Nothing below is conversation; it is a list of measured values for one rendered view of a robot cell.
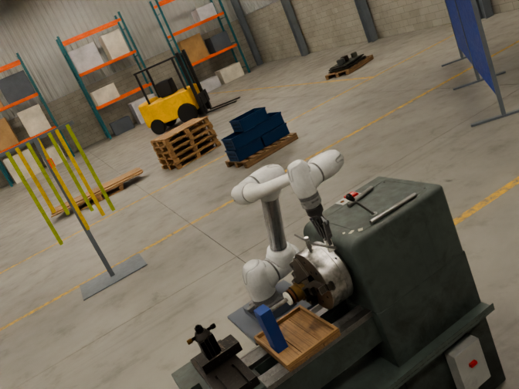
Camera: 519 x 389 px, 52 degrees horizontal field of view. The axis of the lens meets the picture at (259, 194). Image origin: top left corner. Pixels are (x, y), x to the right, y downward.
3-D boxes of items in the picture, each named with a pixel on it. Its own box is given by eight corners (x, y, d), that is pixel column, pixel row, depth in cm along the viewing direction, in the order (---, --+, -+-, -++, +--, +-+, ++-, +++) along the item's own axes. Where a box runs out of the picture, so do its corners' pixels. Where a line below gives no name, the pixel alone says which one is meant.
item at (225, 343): (235, 342, 258) (230, 333, 257) (242, 350, 249) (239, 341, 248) (198, 366, 252) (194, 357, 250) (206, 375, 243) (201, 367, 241)
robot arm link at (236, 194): (236, 187, 266) (256, 174, 272) (221, 190, 281) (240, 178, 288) (249, 209, 268) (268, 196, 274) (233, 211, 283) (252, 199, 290)
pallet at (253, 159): (276, 139, 1046) (260, 102, 1022) (298, 138, 977) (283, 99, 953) (227, 167, 997) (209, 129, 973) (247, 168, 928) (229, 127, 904)
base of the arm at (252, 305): (243, 309, 320) (239, 301, 318) (273, 289, 327) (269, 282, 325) (256, 319, 303) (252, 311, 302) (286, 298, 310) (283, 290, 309)
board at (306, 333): (303, 310, 279) (300, 304, 278) (341, 335, 247) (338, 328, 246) (256, 343, 269) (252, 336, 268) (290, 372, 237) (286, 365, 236)
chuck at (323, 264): (317, 283, 281) (300, 236, 267) (354, 309, 255) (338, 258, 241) (303, 292, 278) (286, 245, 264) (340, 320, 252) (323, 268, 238)
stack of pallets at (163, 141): (205, 146, 1277) (192, 118, 1255) (222, 144, 1205) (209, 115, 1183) (162, 170, 1219) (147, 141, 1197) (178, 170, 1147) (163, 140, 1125)
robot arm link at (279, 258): (263, 274, 326) (288, 255, 336) (281, 286, 315) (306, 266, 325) (241, 172, 281) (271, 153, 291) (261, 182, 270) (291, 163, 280)
